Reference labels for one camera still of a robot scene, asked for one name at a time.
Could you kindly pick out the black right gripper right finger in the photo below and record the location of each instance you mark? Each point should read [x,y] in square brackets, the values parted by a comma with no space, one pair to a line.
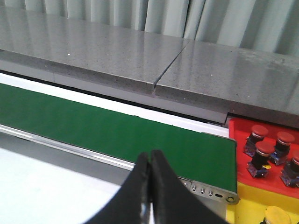
[173,203]

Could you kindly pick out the right stainless steel table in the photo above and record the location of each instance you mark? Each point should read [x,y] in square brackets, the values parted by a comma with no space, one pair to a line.
[228,80]

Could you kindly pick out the aluminium conveyor side rail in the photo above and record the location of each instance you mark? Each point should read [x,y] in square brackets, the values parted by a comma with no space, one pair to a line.
[68,148]

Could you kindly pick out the small steel end bracket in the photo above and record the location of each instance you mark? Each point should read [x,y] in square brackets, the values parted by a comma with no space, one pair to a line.
[211,192]

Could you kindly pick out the yellow bin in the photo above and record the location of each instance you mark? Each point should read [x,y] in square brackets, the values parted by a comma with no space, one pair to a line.
[254,202]

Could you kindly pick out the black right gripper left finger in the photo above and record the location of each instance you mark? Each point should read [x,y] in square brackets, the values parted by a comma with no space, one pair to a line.
[131,203]

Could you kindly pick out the red bin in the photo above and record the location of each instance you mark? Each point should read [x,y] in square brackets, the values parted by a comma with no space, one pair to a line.
[240,129]

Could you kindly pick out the stainless steel table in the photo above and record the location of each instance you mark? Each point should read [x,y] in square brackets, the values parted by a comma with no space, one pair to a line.
[87,51]
[228,80]

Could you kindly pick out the left stainless steel table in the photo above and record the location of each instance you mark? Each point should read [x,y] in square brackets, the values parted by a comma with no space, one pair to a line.
[87,51]

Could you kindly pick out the green conveyor belt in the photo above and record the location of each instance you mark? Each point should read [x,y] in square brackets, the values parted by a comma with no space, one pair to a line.
[196,156]

